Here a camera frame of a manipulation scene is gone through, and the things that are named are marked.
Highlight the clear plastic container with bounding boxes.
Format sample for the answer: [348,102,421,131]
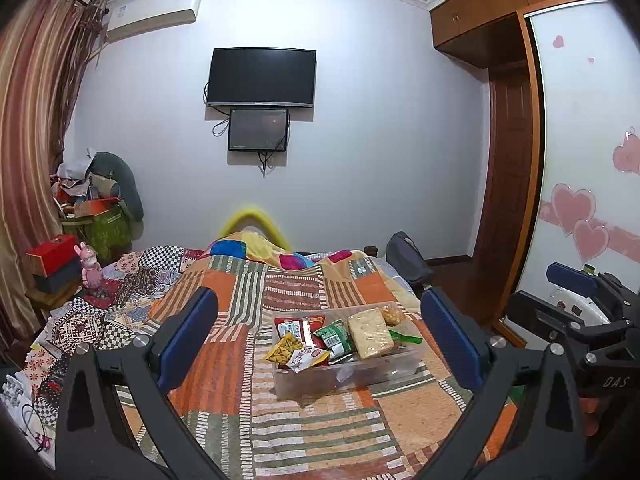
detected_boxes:
[272,301,424,402]

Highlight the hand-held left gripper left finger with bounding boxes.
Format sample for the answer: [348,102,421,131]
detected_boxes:
[54,286,227,480]

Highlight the flat red box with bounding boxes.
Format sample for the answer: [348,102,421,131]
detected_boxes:
[72,197,119,219]

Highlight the pink rabbit toy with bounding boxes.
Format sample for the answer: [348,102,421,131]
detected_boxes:
[74,241,105,291]

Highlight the brown wooden door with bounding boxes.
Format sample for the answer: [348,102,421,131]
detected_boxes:
[472,66,546,328]

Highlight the red shoe box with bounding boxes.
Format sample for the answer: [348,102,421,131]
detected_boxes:
[26,235,81,277]

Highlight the white plastic object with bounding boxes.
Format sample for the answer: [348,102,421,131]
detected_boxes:
[0,377,27,409]

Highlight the yellow colourful blanket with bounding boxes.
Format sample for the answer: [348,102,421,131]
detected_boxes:
[200,227,354,272]

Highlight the pale rice cake packet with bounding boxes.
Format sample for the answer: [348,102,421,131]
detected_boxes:
[347,310,396,361]

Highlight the checkered patchwork quilt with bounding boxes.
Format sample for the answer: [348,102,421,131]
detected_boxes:
[27,245,212,413]

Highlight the dark grey box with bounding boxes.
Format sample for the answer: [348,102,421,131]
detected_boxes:
[32,261,84,295]

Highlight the green snack packet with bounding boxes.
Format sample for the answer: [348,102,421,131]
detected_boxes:
[314,319,357,364]

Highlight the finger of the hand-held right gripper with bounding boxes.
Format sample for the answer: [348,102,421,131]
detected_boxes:
[546,262,628,311]
[506,290,632,361]

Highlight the white red small packet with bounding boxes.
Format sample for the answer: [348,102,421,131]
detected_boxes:
[289,347,331,374]

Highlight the yellow curved foam tube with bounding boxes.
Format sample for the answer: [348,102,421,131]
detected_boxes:
[218,206,293,251]

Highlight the yellow chips packet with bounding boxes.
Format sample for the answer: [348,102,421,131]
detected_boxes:
[263,332,306,366]

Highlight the white air conditioner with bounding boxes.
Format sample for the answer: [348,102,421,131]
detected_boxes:
[104,0,203,44]

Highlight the wooden nightstand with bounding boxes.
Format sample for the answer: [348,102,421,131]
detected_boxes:
[24,282,84,313]

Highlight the green cardboard box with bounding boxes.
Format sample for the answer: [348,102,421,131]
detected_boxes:
[75,201,132,262]

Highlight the pile of papers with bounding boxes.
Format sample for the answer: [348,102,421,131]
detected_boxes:
[50,152,96,206]

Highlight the striped pink curtain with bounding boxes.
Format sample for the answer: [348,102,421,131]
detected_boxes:
[0,0,108,343]

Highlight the grey backpack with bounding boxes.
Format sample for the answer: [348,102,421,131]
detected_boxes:
[386,231,434,289]

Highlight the black wall television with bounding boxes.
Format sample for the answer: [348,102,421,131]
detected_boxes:
[206,47,317,110]

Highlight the wooden overhead cabinet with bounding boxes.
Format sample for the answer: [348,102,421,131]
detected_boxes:
[429,0,607,69]

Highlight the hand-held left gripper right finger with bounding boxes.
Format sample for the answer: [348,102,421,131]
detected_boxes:
[421,287,586,480]

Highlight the small black wall monitor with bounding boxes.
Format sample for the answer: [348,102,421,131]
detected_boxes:
[227,107,291,153]

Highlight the red snack packet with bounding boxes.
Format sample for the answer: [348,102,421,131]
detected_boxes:
[274,314,329,347]

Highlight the orange striped patchwork quilt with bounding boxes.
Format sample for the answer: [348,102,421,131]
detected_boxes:
[100,250,521,480]

